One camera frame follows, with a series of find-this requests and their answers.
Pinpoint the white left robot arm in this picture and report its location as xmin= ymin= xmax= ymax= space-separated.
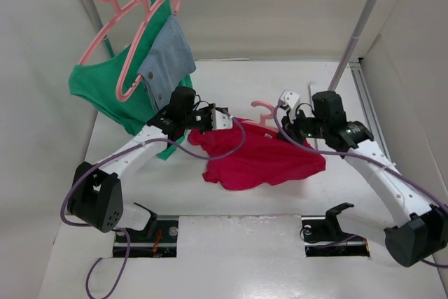
xmin=61 ymin=86 xmax=232 ymax=241

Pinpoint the pink hanger with garments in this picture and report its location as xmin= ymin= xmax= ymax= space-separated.
xmin=115 ymin=0 xmax=183 ymax=102

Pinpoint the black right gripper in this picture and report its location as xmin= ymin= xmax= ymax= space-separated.
xmin=277 ymin=106 xmax=328 ymax=146

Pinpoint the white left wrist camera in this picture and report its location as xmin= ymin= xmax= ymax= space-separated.
xmin=211 ymin=107 xmax=233 ymax=131

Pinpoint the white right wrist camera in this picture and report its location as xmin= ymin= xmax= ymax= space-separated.
xmin=279 ymin=90 xmax=301 ymax=122

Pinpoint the blue denim garment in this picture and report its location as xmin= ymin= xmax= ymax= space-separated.
xmin=138 ymin=15 xmax=196 ymax=112

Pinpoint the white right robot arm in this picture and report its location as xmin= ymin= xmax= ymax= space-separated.
xmin=274 ymin=90 xmax=447 ymax=267

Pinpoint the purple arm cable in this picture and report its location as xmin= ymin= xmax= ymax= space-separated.
xmin=59 ymin=111 xmax=246 ymax=298
xmin=273 ymin=102 xmax=448 ymax=268

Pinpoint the red t shirt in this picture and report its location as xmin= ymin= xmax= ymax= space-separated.
xmin=203 ymin=118 xmax=326 ymax=191

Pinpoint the green garment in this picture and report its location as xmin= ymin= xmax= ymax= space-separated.
xmin=68 ymin=0 xmax=195 ymax=160

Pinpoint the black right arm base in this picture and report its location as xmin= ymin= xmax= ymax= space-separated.
xmin=300 ymin=202 xmax=370 ymax=258

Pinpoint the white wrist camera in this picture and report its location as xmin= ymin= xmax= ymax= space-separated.
xmin=211 ymin=107 xmax=233 ymax=131
xmin=279 ymin=90 xmax=301 ymax=122

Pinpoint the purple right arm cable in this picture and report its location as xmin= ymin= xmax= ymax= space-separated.
xmin=273 ymin=102 xmax=448 ymax=268

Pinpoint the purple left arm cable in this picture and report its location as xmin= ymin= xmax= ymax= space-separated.
xmin=59 ymin=111 xmax=246 ymax=298

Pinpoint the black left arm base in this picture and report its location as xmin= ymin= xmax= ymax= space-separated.
xmin=112 ymin=202 xmax=179 ymax=258

